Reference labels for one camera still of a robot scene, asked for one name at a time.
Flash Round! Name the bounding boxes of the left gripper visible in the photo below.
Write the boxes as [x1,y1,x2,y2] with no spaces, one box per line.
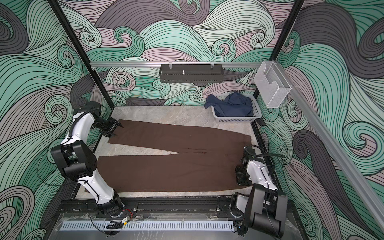
[94,116,123,138]

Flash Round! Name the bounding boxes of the brown trousers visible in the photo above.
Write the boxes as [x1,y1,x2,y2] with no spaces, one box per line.
[98,120,251,193]

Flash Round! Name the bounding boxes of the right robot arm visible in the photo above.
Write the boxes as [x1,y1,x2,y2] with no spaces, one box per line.
[230,145,288,240]

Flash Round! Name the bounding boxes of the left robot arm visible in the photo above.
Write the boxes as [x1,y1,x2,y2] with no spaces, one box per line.
[51,101,124,218]

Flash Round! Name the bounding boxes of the navy blue trousers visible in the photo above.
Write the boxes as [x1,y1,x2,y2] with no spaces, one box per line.
[204,93,253,117]

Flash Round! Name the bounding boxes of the white plastic laundry basket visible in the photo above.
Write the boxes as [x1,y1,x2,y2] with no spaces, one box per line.
[211,93,262,123]

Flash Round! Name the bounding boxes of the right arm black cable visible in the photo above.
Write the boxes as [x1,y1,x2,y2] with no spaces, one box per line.
[243,144,287,169]

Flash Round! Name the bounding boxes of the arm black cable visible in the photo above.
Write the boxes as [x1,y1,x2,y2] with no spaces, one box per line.
[67,103,103,142]
[243,144,287,169]

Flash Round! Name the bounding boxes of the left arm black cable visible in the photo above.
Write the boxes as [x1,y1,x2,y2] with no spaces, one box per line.
[67,103,103,142]

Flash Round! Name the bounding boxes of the aluminium rail back wall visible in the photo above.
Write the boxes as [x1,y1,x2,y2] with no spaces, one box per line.
[90,61,262,69]

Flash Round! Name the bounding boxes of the aluminium rail wall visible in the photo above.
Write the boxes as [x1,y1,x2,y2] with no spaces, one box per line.
[90,61,262,69]
[275,62,384,230]

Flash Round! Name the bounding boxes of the black perforated wall tray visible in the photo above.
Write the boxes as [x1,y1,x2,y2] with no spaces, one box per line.
[159,65,224,83]

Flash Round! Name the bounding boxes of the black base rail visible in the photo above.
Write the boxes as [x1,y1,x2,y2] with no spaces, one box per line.
[56,196,298,220]

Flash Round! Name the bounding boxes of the clear plastic wall bin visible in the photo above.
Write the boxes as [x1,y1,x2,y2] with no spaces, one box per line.
[254,61,292,109]

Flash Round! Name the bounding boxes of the white slotted cable duct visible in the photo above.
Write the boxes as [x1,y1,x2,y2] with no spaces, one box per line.
[59,221,235,232]

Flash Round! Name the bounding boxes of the aluminium rail right wall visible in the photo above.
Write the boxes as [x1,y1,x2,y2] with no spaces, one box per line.
[275,62,384,230]

